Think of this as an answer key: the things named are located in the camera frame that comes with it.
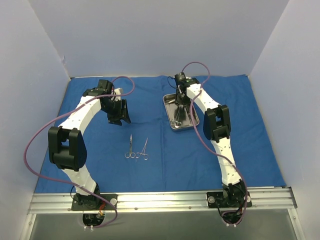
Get blue surgical drape cloth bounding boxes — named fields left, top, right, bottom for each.
left=33, top=74, right=287, bottom=195

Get stainless steel instrument tray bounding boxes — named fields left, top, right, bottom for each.
left=163, top=93, right=193, bottom=131

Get steel surgical scissors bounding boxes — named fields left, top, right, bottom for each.
left=124, top=135, right=136, bottom=159

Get steel forceps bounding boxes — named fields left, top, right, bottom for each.
left=135, top=138, right=149, bottom=161
left=173, top=104, right=184, bottom=129

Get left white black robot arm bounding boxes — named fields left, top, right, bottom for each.
left=48, top=79, right=131, bottom=210

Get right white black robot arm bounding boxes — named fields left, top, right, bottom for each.
left=174, top=72, right=248, bottom=207

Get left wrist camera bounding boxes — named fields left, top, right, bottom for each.
left=114, top=88, right=124, bottom=97

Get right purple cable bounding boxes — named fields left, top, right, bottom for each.
left=181, top=61, right=248, bottom=226

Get purple cable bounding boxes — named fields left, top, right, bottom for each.
left=181, top=61, right=248, bottom=226
left=23, top=76, right=136, bottom=230

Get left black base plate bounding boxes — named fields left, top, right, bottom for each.
left=71, top=193, right=118, bottom=211

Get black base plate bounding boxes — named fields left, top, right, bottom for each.
left=71, top=193, right=118, bottom=211
left=206, top=191, right=245, bottom=209

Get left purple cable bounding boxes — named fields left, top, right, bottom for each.
left=23, top=76, right=136, bottom=230

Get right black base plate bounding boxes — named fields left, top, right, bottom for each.
left=206, top=191, right=245, bottom=209

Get aluminium front rail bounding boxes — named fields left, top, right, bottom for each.
left=28, top=187, right=297, bottom=214

